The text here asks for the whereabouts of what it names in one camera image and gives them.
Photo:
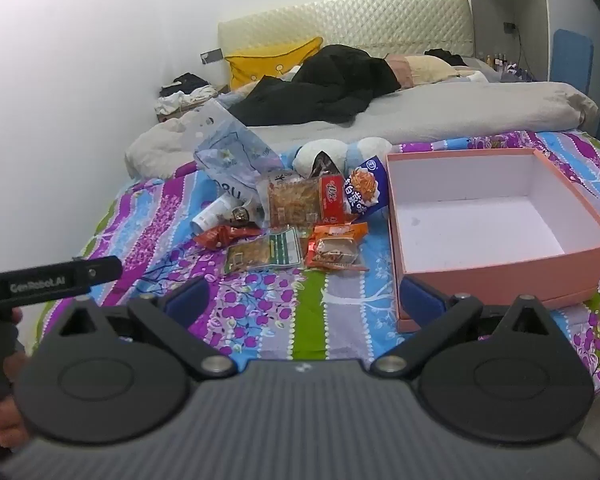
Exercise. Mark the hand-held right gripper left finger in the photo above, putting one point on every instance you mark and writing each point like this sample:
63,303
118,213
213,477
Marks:
187,297

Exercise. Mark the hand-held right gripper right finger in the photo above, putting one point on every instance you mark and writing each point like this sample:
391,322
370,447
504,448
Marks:
422,297

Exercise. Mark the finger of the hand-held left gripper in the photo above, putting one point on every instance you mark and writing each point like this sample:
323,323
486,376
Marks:
100,272

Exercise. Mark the red clear-window snack packet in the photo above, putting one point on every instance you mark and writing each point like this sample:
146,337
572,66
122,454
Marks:
220,236

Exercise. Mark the orange snack packet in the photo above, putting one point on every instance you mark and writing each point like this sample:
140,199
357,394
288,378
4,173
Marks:
337,252

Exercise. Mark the pink cardboard box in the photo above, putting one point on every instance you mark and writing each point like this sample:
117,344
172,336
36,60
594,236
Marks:
480,220

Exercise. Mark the small clear brown snack packet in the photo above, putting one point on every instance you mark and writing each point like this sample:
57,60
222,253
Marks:
242,216

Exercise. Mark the blue snack packet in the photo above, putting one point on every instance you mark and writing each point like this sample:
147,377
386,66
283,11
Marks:
367,185

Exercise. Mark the person's left hand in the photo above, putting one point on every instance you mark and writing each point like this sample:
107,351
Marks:
5,422

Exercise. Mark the green label snack packet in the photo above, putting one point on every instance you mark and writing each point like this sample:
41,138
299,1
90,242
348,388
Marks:
260,255

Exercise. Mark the white tube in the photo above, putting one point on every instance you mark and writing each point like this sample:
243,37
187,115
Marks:
210,215

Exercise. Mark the floral bed sheet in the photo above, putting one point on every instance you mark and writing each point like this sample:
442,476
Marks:
280,310

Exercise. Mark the red label snack packet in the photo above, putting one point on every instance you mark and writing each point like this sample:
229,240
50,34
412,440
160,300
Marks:
332,197

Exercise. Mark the clear dried snack packet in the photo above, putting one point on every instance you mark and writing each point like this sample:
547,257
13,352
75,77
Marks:
292,202

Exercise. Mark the light blue plastic bag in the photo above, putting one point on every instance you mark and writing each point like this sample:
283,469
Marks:
235,155

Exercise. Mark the dark brown snack packet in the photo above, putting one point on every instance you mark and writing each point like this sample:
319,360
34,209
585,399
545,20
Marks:
325,165

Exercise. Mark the white blue plush toy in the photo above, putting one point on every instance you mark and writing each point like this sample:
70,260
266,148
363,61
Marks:
305,157

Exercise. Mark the grey duvet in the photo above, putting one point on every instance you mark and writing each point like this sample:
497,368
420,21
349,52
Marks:
430,110

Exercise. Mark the white clothes pile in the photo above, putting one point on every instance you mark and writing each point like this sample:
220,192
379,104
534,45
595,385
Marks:
185,100

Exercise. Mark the pink pillow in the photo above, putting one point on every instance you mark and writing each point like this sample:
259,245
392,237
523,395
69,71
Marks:
400,70

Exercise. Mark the beige pillow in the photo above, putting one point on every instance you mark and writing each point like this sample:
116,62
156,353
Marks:
430,67

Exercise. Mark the black clothing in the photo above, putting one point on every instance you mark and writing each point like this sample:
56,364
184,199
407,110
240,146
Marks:
330,85

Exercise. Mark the small dark clothes heap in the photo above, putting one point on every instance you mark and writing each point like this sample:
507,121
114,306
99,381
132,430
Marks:
445,56

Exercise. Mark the yellow pillow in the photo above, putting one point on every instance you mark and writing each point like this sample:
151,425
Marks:
260,62

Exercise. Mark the group of small bottles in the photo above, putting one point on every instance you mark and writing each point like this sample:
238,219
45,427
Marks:
497,60

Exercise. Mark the blue panel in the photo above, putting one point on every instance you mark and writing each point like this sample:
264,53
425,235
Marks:
572,62

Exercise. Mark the cream quilted headboard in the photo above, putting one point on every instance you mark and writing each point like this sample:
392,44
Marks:
355,20

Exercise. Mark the grey wall socket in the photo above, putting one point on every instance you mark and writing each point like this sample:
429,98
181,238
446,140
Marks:
211,56

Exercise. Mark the black wall plug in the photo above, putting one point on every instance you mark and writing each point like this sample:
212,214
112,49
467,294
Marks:
510,27

